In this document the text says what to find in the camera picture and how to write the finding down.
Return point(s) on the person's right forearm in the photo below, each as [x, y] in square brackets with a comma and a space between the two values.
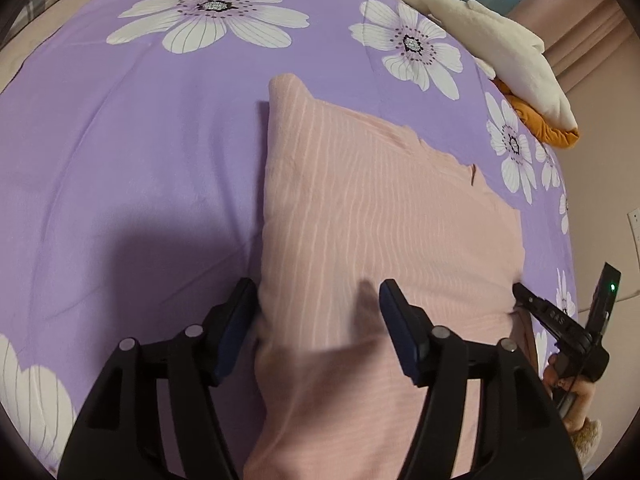
[582, 435]

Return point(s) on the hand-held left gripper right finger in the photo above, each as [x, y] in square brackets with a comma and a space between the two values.
[397, 325]

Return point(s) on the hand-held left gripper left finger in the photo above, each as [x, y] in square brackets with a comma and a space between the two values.
[235, 330]

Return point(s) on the purple floral blanket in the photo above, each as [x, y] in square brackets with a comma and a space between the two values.
[125, 160]

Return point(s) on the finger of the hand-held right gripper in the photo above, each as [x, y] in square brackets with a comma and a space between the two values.
[545, 312]

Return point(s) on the pink knit sweater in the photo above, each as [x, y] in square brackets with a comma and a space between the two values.
[375, 210]

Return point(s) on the white wall socket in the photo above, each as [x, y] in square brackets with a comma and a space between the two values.
[635, 232]

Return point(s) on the pink curtain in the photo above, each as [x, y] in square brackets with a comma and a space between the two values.
[575, 35]

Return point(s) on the person's right hand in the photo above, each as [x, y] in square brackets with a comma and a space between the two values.
[552, 372]

